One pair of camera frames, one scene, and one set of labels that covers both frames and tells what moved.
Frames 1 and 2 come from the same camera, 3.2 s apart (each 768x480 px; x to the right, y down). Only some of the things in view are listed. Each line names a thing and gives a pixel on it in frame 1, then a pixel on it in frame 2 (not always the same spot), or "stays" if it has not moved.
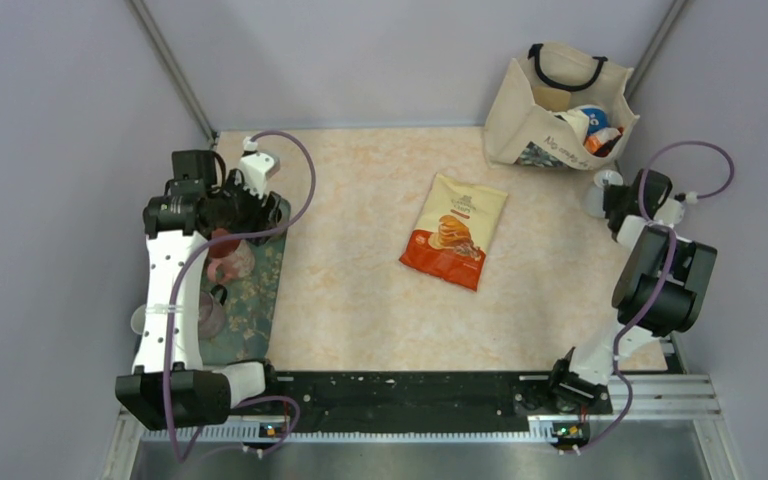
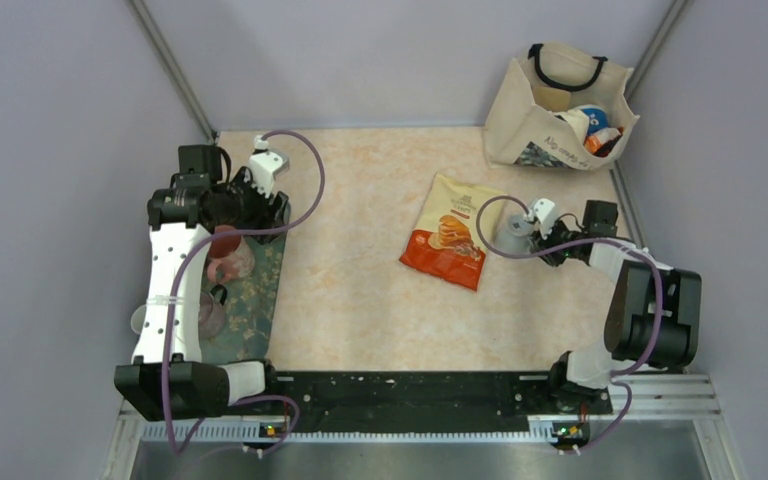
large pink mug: (229, 261) stays
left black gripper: (270, 210) stays
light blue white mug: (593, 195) -> (514, 234)
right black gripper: (611, 195) -> (539, 244)
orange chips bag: (454, 230) stays
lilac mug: (212, 318) stays
